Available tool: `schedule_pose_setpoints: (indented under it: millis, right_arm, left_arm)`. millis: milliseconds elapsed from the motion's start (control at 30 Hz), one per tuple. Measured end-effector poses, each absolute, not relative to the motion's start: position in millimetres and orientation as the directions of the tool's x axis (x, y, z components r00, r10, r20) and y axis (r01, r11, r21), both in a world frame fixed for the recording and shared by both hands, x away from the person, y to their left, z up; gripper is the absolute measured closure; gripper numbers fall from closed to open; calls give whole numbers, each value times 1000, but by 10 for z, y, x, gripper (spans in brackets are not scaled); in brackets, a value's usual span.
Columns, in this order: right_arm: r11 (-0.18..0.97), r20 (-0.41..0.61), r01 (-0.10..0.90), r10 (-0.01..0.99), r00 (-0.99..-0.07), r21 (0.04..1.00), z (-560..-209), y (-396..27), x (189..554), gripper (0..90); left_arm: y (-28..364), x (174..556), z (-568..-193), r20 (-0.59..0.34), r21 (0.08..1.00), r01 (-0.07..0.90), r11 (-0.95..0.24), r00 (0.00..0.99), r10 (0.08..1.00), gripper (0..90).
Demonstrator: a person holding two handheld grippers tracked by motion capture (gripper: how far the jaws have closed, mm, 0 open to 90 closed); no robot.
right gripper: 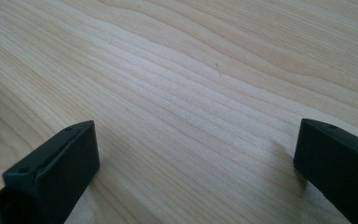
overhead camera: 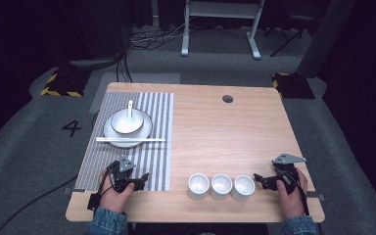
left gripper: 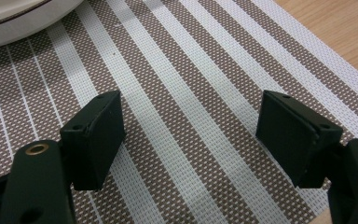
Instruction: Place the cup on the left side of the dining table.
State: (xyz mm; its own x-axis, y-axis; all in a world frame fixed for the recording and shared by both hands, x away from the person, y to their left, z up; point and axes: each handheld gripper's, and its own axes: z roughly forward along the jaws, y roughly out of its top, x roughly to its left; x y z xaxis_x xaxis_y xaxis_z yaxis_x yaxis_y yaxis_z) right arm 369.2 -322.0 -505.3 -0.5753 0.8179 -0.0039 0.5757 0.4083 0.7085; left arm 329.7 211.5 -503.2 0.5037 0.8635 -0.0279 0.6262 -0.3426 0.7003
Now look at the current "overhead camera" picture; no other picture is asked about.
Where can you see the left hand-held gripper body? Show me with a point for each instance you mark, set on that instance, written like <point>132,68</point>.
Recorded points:
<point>121,178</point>

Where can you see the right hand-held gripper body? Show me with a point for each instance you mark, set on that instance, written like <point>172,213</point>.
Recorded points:
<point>286,174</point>

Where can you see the white cup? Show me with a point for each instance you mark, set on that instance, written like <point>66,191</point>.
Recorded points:
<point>243,187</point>
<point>221,186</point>
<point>198,186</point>

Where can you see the person's left hand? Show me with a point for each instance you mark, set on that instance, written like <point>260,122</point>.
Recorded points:
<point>115,199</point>

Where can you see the person's right hand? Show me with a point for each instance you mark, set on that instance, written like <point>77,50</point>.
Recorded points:
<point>290,204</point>

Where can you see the grey striped placemat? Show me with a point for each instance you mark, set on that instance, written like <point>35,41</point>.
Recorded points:
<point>150,156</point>

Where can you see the grey tape strip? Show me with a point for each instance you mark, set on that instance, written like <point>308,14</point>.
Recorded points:
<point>316,196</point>
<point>75,190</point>

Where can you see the white plate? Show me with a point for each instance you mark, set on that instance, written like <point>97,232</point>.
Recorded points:
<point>127,140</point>

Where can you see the white chopsticks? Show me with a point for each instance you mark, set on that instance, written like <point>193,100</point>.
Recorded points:
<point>130,139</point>

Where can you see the white bowl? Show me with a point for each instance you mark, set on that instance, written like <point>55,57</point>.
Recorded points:
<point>124,125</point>

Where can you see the white spoon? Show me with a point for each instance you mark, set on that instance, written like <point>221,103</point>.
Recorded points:
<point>130,109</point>

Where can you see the person's dark clothing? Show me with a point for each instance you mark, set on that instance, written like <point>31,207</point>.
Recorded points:
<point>196,229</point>

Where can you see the dark round table grommet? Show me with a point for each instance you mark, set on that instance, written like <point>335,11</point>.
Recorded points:
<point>227,99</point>

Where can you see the yellow black striped base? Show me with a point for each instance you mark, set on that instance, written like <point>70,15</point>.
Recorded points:
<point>293,86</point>
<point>65,83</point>

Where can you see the black tripod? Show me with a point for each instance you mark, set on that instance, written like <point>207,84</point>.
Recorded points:
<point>287,36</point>

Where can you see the white desk frame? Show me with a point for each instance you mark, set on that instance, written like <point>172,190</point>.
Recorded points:
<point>220,9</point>

